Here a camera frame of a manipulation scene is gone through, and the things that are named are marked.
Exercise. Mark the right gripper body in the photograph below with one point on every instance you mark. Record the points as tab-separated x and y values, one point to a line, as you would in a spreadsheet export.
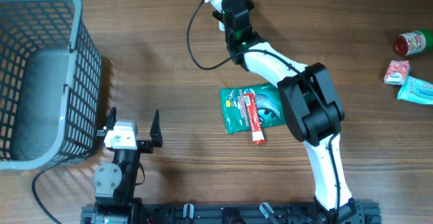
248	2

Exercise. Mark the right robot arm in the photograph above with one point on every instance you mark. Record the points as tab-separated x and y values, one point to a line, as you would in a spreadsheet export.
310	104

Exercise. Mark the red white small packet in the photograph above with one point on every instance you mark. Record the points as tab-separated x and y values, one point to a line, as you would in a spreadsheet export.
397	72

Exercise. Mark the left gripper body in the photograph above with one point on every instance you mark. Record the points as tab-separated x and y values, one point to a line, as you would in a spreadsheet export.
145	147

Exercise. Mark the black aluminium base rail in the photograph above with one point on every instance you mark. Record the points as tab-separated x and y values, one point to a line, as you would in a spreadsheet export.
303	212

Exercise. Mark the green lid plastic jar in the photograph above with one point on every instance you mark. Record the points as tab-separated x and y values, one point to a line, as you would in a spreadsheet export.
414	42

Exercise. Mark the green 3M gloves package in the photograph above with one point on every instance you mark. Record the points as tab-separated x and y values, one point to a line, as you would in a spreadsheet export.
234	111

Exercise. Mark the red toothpaste tube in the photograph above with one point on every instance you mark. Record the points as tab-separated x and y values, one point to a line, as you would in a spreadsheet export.
257	133

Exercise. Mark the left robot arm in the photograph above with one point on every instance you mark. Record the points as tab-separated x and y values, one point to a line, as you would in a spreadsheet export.
115	182

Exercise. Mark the light green wipes packet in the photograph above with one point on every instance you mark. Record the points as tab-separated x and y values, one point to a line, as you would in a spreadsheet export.
416	90

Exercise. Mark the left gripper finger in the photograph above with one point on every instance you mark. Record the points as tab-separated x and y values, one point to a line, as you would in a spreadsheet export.
110	120
155	131

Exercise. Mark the grey plastic shopping basket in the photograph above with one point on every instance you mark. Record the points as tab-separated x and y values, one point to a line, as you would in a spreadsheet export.
50	81

